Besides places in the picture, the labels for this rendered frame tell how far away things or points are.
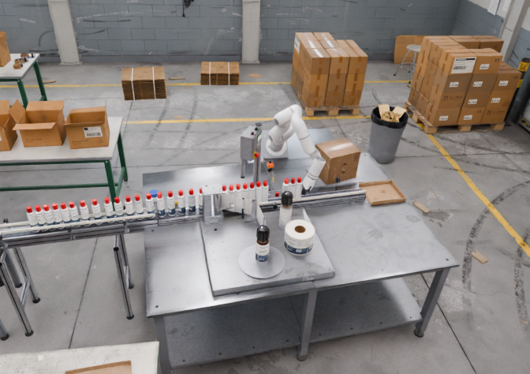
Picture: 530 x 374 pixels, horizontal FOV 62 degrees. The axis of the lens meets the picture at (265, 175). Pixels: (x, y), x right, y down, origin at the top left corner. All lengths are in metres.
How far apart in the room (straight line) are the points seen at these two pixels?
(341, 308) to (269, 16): 5.95
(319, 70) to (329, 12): 2.38
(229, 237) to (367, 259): 0.98
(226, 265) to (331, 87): 4.17
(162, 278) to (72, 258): 1.65
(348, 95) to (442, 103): 1.30
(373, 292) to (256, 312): 0.97
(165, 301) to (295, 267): 0.85
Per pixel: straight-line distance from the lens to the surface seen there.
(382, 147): 5.70
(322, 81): 6.55
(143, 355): 2.72
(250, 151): 3.16
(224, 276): 2.91
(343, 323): 3.60
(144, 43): 8.56
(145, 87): 7.12
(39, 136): 4.63
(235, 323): 3.51
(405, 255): 3.33
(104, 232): 3.41
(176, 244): 3.22
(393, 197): 3.82
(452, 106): 6.68
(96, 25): 8.60
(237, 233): 3.20
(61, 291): 4.26
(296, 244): 3.00
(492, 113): 7.11
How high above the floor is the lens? 3.03
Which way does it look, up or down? 35 degrees down
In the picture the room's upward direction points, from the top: 3 degrees clockwise
